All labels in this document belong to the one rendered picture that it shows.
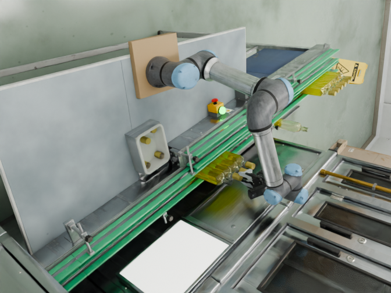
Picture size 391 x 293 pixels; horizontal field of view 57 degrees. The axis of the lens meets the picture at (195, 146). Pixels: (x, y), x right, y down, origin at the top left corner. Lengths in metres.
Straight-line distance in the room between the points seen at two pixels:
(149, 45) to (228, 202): 0.89
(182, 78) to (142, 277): 0.89
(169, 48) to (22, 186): 0.91
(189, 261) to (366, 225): 0.84
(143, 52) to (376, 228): 1.34
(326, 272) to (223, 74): 0.95
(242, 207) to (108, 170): 0.70
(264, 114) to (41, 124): 0.88
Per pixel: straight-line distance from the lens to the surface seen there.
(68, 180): 1.68
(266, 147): 1.46
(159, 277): 1.65
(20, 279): 1.42
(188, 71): 1.62
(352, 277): 1.67
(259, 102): 1.41
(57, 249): 1.70
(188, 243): 1.75
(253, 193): 1.75
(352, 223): 1.89
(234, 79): 1.59
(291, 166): 1.66
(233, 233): 1.76
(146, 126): 1.80
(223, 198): 1.96
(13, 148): 1.53
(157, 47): 1.79
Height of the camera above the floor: 2.12
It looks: 39 degrees down
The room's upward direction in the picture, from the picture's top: 108 degrees clockwise
